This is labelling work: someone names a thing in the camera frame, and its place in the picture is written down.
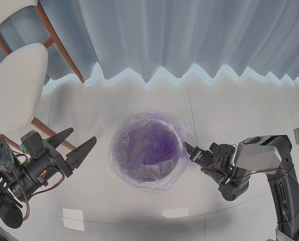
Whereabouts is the pale blue curtain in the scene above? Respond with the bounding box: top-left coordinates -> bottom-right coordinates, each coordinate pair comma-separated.
0,0 -> 299,90

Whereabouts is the white trash bin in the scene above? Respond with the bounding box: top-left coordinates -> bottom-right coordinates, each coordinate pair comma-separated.
113,118 -> 185,185

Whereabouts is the white padded wooden chair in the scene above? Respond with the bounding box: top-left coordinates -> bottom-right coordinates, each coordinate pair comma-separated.
0,0 -> 85,151

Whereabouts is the purple plastic bag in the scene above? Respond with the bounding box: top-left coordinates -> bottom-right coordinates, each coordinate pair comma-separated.
108,111 -> 195,195

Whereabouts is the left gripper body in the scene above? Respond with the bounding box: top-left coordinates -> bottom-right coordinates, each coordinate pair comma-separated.
24,137 -> 78,188

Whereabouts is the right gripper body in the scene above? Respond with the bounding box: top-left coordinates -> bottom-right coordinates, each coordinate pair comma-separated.
190,147 -> 216,168

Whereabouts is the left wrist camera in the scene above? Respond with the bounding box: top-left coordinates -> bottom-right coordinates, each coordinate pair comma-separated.
20,130 -> 48,160

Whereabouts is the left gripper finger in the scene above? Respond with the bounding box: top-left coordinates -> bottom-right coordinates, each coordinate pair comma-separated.
46,128 -> 74,150
65,136 -> 97,171

